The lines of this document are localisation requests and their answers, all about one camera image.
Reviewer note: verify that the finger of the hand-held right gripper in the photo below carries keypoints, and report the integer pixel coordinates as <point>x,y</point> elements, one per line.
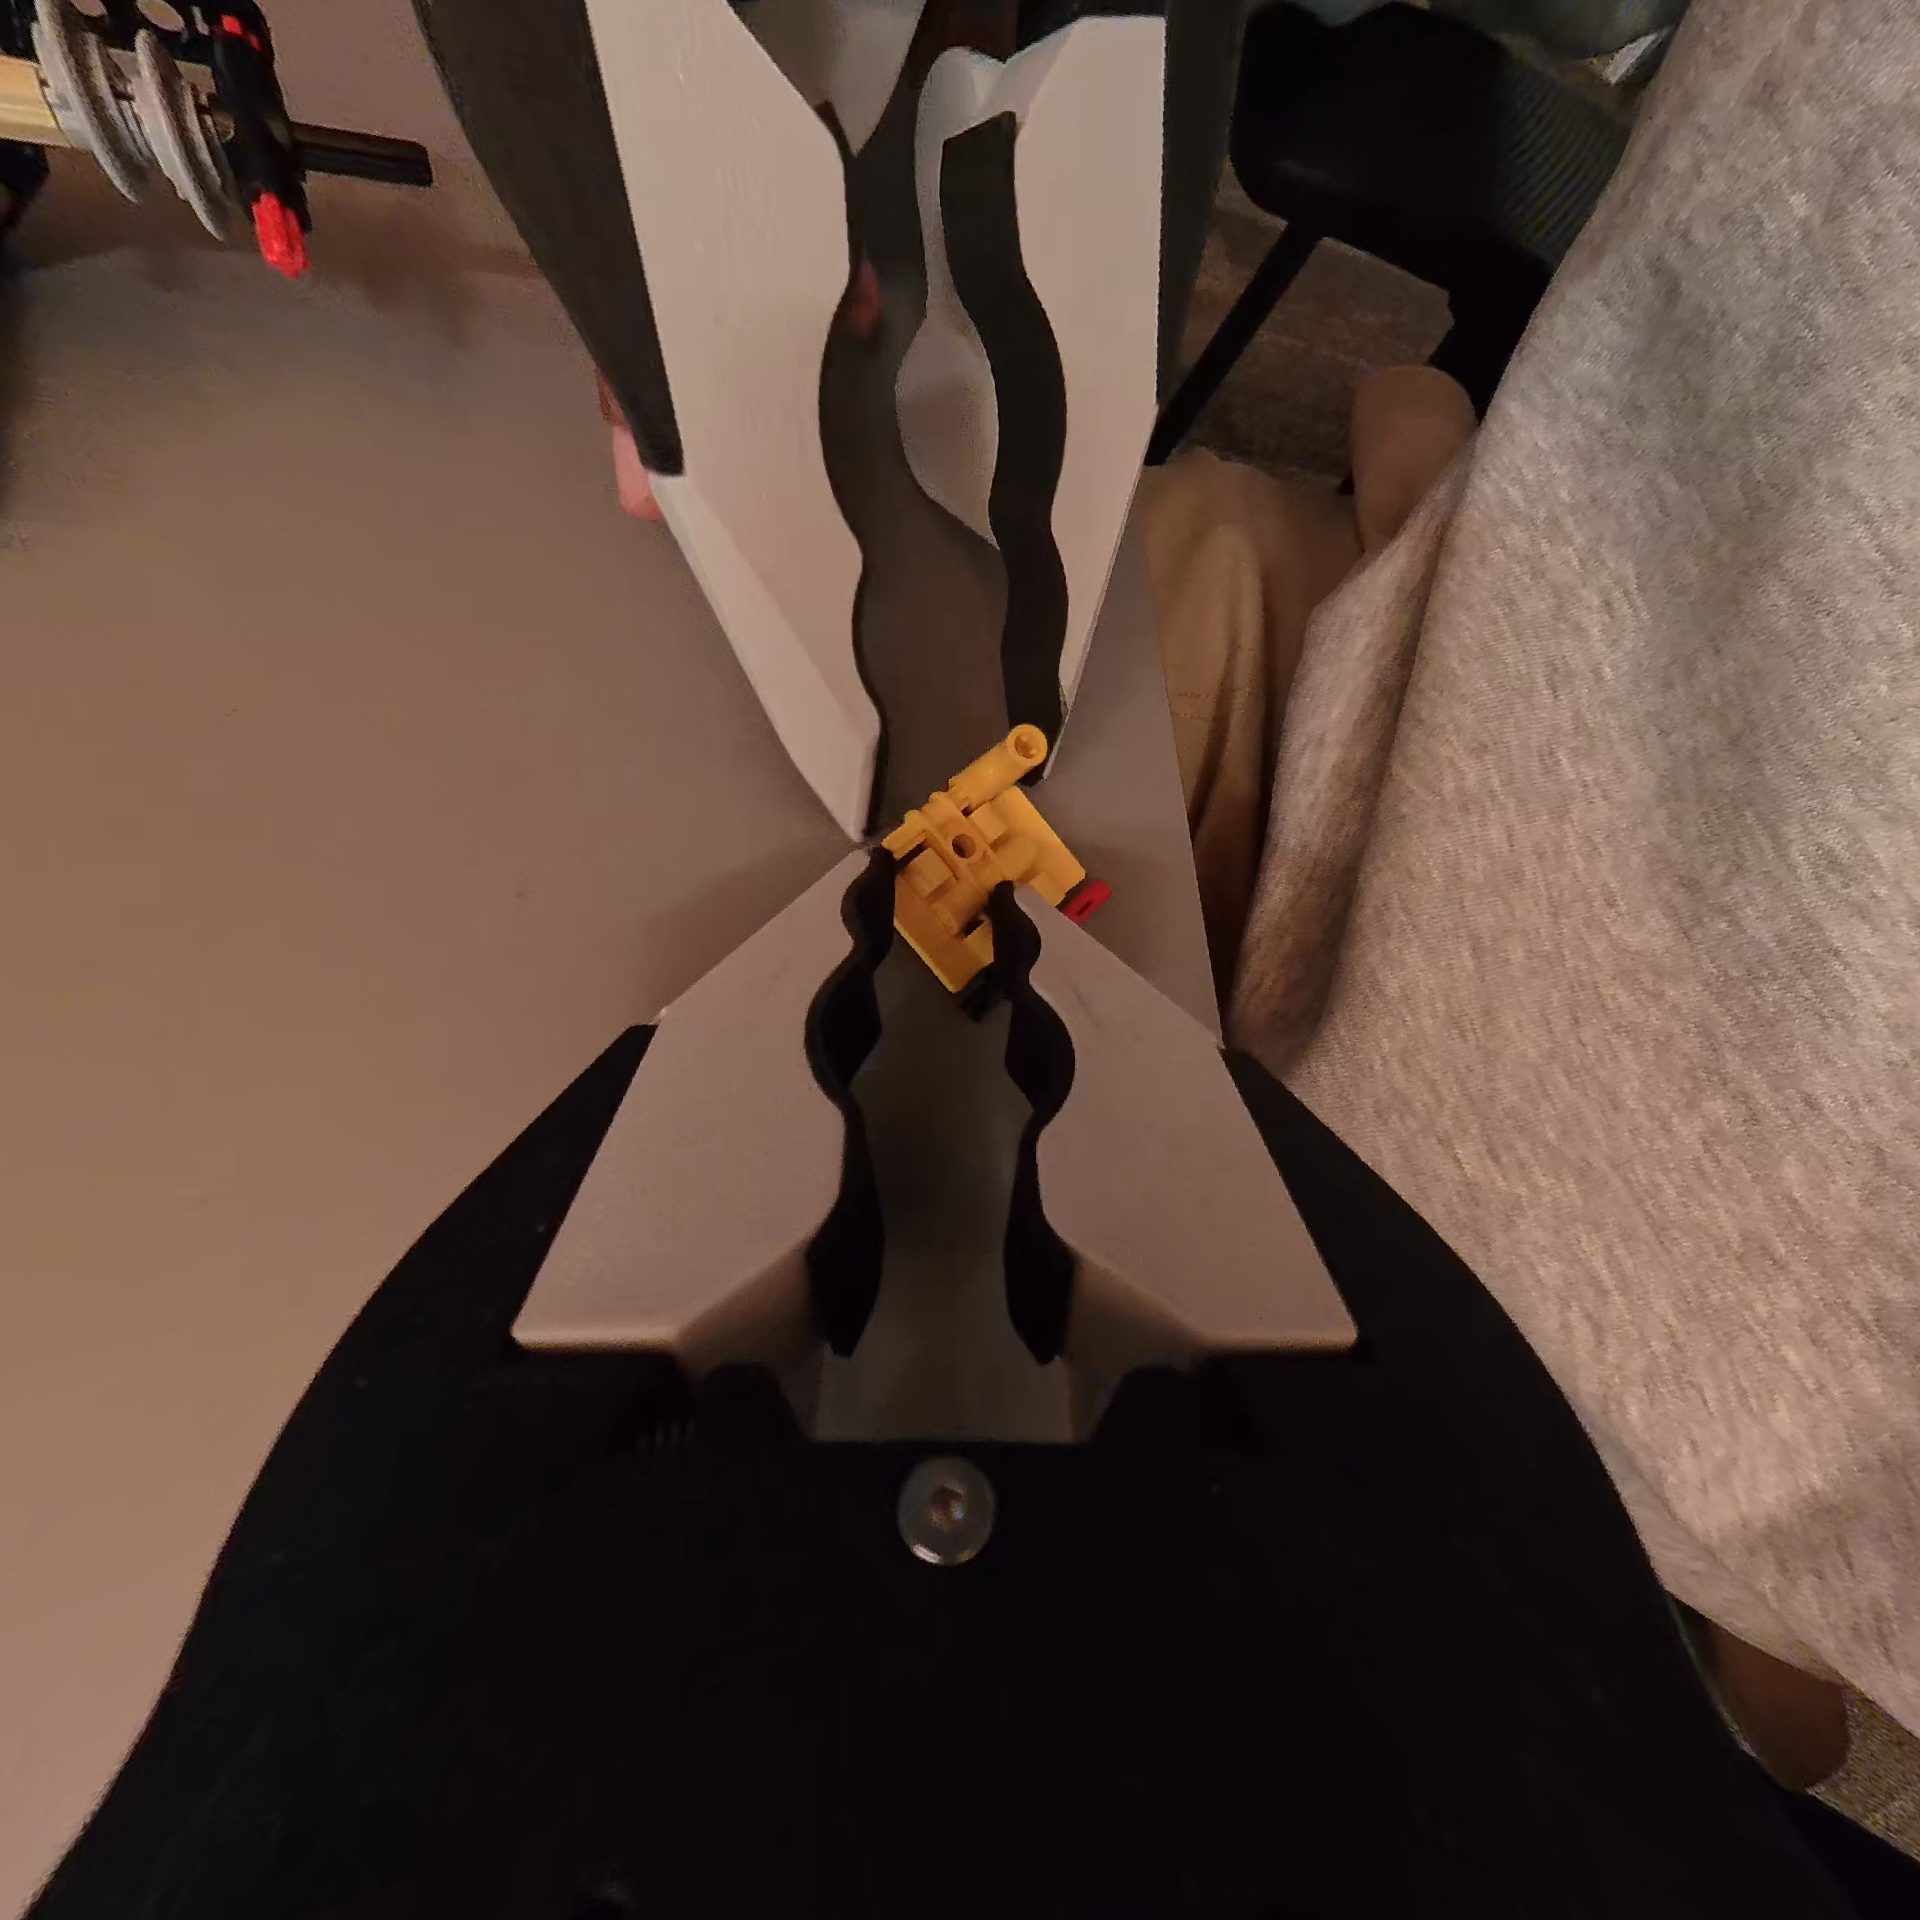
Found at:
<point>734,376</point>
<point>1103,300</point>

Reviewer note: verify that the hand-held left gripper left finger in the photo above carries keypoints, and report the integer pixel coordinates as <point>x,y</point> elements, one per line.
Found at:
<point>704,1170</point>

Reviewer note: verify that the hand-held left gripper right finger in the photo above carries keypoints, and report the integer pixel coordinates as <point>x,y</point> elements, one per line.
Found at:
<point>1184,1200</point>

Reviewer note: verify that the yellow lego assembly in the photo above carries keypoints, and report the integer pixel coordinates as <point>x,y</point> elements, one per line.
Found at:
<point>955,886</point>

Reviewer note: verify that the black and grey lego model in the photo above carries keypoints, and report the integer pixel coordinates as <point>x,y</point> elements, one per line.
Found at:
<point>166,105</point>

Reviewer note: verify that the person's right hand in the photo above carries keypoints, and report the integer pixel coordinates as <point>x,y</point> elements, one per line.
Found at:
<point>627,464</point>

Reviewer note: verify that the beige pants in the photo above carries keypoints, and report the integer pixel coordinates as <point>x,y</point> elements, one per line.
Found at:
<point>1245,599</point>

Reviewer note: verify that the black office chair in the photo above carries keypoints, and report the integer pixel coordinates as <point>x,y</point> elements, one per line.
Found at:
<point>1396,135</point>

